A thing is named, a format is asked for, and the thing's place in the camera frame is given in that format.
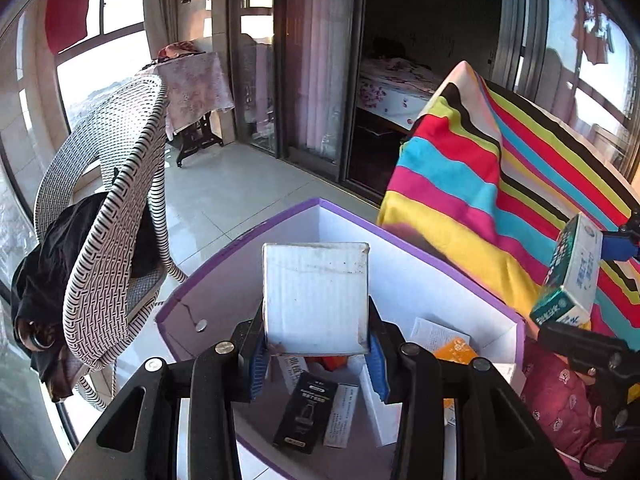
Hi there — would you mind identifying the tall white box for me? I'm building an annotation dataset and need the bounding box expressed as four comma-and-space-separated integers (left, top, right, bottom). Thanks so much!
494, 363, 526, 396

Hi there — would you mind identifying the table with floral cloth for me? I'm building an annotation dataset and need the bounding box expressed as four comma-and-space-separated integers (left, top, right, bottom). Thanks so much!
139, 41, 234, 168

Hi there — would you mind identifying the purple white storage box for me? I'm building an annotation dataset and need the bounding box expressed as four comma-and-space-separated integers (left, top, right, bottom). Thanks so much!
154, 197, 527, 480

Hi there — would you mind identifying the white paper leaflet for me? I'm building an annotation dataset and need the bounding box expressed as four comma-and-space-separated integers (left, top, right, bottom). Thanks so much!
408, 318, 470, 352

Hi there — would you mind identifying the teal white medicine box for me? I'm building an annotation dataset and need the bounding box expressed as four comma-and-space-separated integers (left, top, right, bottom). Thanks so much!
529, 214, 603, 327

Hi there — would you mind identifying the black shaver box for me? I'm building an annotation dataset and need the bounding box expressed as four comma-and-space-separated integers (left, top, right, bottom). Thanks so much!
272, 372, 337, 455

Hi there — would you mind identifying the small white square box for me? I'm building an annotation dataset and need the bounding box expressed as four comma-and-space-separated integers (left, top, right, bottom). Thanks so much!
262, 242, 370, 356

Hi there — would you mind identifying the black clothing on chair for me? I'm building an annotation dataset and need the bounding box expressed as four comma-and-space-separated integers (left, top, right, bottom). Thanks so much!
8, 190, 162, 403

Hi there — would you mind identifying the long white box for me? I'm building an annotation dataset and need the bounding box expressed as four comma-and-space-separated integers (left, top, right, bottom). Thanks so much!
359, 360, 402, 448

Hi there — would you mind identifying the white barcode label box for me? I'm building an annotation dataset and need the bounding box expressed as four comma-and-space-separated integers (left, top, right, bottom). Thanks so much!
277, 356, 308, 393

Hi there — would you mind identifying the white wicker chair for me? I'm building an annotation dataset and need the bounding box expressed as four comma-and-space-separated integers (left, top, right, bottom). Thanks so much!
34, 75, 186, 410

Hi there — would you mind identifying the striped colourful bed cloth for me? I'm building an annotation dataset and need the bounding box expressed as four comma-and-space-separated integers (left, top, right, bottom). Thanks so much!
375, 60, 640, 352

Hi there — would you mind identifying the bed with floral sheet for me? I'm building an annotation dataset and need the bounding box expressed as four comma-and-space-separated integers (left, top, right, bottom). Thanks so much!
356, 58, 442, 131

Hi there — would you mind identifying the orange white small box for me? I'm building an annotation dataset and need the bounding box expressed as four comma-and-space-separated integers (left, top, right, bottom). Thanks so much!
434, 337, 477, 365

